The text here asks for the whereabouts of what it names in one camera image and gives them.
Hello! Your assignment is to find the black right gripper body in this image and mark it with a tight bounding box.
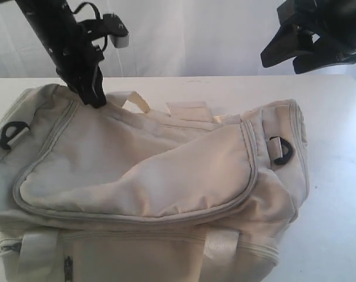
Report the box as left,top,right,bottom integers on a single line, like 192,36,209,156
277,1,356,54

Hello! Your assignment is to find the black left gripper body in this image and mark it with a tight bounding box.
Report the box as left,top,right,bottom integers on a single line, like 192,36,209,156
55,38,104,85

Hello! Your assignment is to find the beige fabric duffel bag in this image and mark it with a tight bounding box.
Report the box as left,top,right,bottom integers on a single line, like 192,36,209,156
0,84,309,281

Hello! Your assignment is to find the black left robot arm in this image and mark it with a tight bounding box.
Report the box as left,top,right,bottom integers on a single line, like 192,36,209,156
16,1,106,108

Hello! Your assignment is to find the white curtain backdrop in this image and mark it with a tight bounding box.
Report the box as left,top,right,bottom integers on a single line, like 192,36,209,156
0,0,356,79

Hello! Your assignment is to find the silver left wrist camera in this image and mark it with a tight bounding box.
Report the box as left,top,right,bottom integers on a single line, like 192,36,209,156
103,14,129,49

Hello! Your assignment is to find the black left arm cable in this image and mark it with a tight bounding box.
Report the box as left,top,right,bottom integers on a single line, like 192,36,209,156
60,1,111,51

